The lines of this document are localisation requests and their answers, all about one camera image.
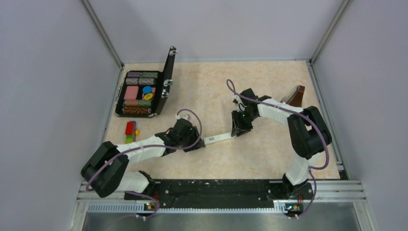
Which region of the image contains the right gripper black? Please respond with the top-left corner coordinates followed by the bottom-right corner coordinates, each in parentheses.
top-left (232, 109), bottom-right (259, 137)

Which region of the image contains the white black remote control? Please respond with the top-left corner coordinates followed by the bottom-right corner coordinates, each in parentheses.
top-left (204, 133), bottom-right (235, 145)

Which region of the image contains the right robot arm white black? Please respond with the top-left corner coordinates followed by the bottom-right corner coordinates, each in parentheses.
top-left (231, 89), bottom-right (332, 198)

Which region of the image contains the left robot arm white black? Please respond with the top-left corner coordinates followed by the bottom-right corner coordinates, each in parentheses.
top-left (80, 118), bottom-right (205, 199)

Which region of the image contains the brown wooden metronome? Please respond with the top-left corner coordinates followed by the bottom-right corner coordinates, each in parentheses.
top-left (281, 85), bottom-right (305, 107)

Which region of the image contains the colourful toy block stack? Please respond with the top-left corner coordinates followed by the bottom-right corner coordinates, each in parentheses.
top-left (125, 120), bottom-right (140, 144)

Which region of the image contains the black poker chip case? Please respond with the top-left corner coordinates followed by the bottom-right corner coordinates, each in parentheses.
top-left (115, 46), bottom-right (178, 117)

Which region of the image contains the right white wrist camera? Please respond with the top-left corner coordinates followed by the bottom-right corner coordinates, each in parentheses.
top-left (233, 97), bottom-right (246, 112)

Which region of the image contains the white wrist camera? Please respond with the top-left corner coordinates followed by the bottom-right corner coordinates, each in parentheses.
top-left (233, 97), bottom-right (246, 112)
top-left (177, 114), bottom-right (191, 124)

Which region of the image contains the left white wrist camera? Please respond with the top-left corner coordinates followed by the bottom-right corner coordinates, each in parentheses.
top-left (177, 114), bottom-right (191, 124)

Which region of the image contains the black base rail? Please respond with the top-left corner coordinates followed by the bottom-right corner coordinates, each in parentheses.
top-left (124, 178), bottom-right (306, 214)

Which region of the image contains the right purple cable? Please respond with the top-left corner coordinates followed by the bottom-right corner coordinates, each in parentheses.
top-left (226, 79), bottom-right (331, 219)

